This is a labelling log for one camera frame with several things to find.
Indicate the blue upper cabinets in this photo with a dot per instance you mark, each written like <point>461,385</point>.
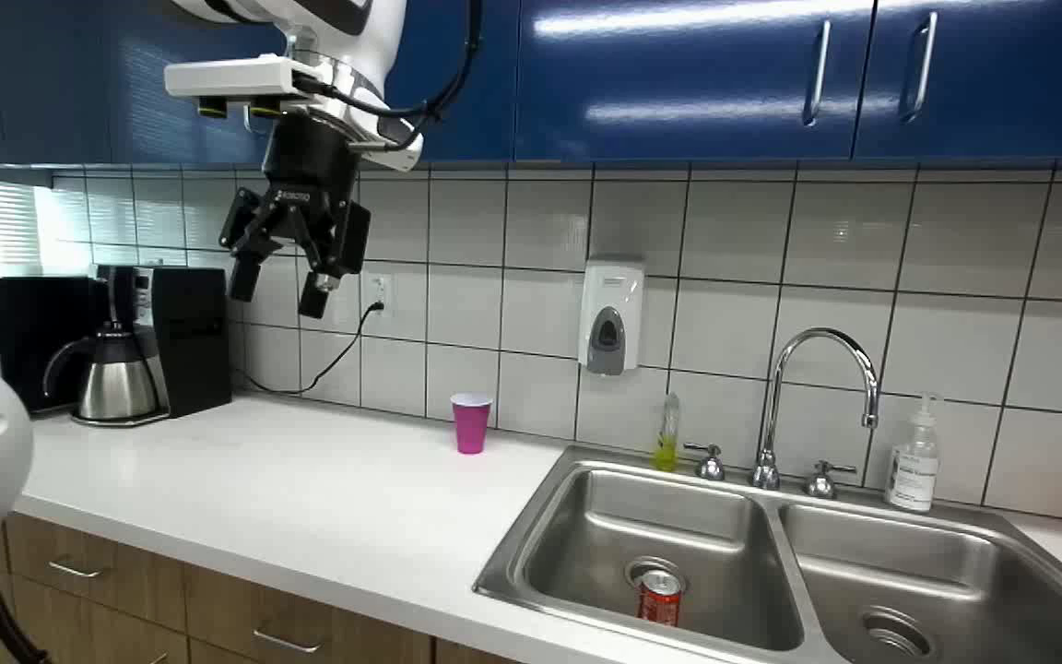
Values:
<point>580,81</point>

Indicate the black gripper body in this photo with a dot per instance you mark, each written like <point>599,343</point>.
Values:
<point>306,198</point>

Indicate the stainless steel double sink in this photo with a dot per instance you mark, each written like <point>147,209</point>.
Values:
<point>774,577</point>

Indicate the white wall soap dispenser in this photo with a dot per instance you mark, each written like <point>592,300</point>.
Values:
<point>610,321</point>

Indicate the white wall outlet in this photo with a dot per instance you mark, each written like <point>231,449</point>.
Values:
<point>377,292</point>

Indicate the pink plastic cup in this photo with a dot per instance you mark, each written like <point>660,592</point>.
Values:
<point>471,422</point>

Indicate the red soda can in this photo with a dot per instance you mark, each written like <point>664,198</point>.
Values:
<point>660,597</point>

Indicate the wooden lower drawers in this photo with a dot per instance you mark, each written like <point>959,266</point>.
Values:
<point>87,600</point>

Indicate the chrome curved faucet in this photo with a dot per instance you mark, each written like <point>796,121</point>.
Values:
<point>800,440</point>

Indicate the clear pump soap bottle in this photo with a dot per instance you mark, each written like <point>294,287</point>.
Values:
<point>914,464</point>

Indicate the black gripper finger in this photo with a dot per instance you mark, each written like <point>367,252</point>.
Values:
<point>245,272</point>
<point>313,292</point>

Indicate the green dish soap bottle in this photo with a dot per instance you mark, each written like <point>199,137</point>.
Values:
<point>664,451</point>

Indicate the black coffee maker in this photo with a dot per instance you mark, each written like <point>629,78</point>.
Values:
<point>177,317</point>

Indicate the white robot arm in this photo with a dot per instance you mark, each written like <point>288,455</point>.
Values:
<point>331,115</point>

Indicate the steel coffee carafe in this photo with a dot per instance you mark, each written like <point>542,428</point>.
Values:
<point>117,387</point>

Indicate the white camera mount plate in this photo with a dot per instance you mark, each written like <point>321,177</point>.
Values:
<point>235,78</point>

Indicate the black microwave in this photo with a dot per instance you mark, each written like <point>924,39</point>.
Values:
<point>39,315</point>

